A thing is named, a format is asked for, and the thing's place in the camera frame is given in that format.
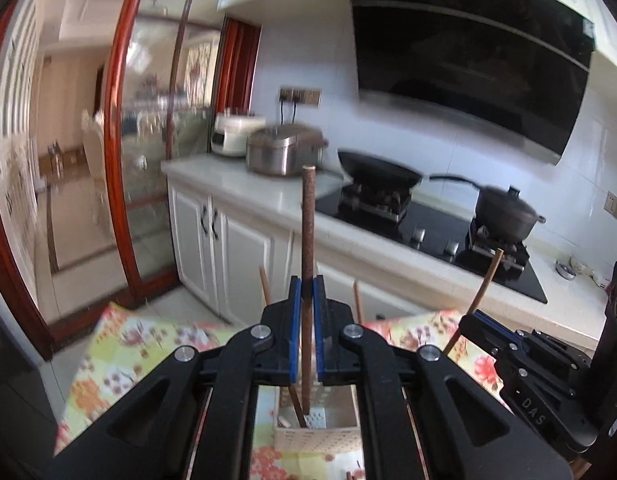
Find brown wooden chopstick four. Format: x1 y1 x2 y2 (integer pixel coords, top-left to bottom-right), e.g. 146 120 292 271
443 248 503 356

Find brown wooden chopstick two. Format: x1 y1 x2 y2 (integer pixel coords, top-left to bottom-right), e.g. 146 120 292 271
353 280 365 325

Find brown wooden chopstick one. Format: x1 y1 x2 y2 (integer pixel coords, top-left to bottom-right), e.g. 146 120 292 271
258 266 272 307

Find brown wooden chopstick three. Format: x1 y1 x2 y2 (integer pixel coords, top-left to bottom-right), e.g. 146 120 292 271
301 166 316 415

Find small metal dish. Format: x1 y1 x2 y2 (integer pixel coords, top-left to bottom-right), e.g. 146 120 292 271
555 260 577 281

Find white perforated utensil basket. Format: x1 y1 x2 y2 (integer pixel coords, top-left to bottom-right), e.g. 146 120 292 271
274 382 363 455

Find floral tablecloth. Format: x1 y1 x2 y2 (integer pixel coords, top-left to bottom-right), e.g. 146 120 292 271
48 295 506 479

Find black lidded pot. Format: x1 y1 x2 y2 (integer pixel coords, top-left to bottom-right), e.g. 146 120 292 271
475 185 546 244

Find black glass gas stove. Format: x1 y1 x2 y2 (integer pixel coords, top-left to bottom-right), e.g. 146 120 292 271
316 184 548 304

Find white lower cabinets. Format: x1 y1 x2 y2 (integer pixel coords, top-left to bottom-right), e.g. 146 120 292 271
166 168 607 351

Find black wok pan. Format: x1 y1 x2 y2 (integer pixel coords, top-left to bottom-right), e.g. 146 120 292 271
337 148 483 192

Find silver rice cooker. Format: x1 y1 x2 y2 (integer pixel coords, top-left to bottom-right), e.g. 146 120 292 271
246 122 328 177

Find white pressure cooker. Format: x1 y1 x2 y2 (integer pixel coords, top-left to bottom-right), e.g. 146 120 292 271
211 113 266 158

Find black range hood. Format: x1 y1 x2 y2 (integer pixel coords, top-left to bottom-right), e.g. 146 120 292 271
351 4 595 164

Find white ornate dining chair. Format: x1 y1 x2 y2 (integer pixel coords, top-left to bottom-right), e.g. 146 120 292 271
82 110 107 203

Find red wooden sliding door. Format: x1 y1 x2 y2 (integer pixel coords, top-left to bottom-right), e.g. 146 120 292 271
0 0 262 361

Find right wall socket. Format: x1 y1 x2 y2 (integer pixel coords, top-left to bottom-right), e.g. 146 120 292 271
603 192 617 220

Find wall power outlet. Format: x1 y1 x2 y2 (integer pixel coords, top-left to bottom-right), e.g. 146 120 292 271
279 87 321 107

